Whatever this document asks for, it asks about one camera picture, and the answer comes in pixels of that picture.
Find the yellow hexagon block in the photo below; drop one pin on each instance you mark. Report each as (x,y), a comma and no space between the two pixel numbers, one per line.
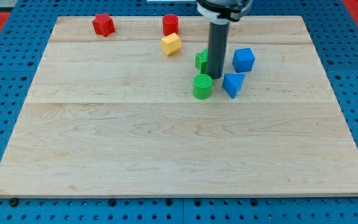
(171,44)

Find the red star block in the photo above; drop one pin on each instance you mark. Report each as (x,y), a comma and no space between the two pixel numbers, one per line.
(103,24)

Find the green star block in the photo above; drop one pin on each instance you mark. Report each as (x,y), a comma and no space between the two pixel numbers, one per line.
(201,59)

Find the light wooden board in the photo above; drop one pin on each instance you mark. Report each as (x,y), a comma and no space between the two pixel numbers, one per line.
(114,117)

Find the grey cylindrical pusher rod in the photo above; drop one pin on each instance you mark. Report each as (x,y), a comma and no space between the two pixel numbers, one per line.
(216,49)

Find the red cylinder block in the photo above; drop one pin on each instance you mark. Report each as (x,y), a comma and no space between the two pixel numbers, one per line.
(170,24)

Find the blue cube block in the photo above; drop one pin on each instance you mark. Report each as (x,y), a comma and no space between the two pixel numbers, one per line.
(243,60)

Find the green cylinder block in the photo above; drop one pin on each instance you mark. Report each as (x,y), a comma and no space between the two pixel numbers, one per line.
(202,86)

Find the blue triangle block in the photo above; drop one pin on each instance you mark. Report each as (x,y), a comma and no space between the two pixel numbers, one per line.
(232,83)

